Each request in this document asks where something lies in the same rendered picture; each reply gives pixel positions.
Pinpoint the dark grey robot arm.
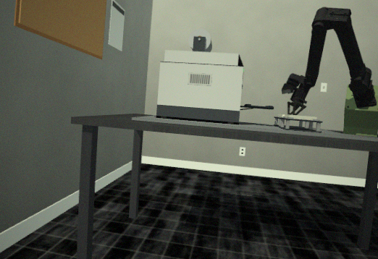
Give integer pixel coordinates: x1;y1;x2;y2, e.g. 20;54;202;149
282;7;377;108

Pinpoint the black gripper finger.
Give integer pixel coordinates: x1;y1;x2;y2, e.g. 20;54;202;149
287;101;300;115
293;101;306;115

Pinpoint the white cylinder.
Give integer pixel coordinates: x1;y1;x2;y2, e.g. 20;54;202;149
188;29;212;52

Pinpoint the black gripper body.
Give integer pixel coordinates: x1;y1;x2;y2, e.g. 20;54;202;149
290;91;308;104

